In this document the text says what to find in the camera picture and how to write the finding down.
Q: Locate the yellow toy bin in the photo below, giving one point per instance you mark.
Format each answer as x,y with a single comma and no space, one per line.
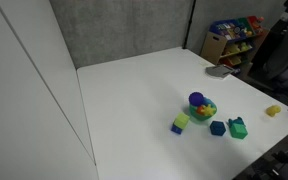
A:
232,49

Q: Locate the dark grey chair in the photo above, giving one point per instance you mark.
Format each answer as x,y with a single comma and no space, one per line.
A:
284,50

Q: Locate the green toy bin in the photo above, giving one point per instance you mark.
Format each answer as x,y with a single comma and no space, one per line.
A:
247,25

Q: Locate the wooden toy shelf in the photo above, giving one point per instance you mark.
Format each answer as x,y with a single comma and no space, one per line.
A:
213,45

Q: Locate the yellow star toy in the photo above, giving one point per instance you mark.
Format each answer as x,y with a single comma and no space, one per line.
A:
210,109

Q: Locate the green bowl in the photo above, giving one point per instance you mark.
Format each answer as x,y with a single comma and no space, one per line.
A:
197,117

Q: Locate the red toy bin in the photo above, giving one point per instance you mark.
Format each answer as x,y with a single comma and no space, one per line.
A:
255,22

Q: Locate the yellow rubber toy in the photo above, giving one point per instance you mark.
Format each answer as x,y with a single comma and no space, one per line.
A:
273,110

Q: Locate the teal toy block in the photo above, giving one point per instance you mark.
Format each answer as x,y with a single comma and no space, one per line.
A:
234,121

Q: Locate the purple ball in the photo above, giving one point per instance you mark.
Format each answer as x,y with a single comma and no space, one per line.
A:
196,98

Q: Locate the blue toy bin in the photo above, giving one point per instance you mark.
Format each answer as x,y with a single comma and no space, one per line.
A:
225,29

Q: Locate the orange toy piece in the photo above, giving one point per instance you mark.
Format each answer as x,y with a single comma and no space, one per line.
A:
200,110

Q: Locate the small blue cube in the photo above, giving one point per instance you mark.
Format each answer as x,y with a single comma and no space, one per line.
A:
176,129

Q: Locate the black pole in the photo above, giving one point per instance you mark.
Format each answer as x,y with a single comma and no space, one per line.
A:
189,23

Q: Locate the grey metal plate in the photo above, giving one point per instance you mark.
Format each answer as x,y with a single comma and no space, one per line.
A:
219,71

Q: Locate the dark blue hexagon block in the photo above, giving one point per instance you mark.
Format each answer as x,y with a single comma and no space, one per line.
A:
217,128

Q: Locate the lime green cube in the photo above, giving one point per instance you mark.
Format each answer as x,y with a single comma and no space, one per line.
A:
182,120

